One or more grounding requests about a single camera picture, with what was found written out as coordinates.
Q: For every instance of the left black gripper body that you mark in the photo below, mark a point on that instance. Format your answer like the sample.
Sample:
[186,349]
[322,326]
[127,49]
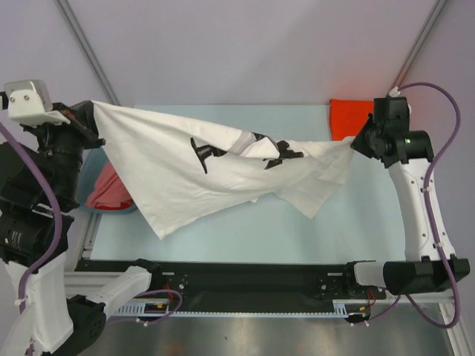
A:
[63,144]

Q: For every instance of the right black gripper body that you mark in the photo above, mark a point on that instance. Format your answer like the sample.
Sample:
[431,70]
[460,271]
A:
[366,139]

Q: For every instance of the white printed t shirt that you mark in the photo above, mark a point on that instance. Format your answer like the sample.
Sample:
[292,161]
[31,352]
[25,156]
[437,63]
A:
[179,169]

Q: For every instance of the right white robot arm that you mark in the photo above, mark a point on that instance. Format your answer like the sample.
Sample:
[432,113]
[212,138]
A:
[407,155]

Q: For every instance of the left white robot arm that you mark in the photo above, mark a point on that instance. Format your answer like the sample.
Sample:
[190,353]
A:
[38,189]

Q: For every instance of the blue plastic basket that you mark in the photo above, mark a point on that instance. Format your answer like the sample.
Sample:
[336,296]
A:
[94,163]

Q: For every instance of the folded orange t shirt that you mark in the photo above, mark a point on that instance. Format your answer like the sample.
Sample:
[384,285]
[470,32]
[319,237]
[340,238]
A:
[347,117]

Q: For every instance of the pink t shirt in basket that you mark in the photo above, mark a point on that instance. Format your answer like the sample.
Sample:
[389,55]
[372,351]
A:
[108,188]

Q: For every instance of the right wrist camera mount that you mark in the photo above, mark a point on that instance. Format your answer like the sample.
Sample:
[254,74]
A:
[396,92]

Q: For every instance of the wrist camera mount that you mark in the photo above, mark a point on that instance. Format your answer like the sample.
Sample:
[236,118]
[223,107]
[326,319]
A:
[396,92]
[29,104]

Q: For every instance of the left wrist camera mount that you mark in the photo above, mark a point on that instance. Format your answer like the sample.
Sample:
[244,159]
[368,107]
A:
[29,104]

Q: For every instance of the right aluminium frame post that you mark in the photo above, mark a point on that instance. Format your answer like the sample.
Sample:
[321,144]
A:
[433,18]

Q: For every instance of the aluminium frame post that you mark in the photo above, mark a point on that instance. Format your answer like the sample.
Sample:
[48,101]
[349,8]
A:
[84,45]
[433,18]

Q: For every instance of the left aluminium frame post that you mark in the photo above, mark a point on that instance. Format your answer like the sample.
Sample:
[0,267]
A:
[84,45]

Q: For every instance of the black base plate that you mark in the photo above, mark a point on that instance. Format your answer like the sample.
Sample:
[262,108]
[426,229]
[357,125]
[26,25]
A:
[251,288]

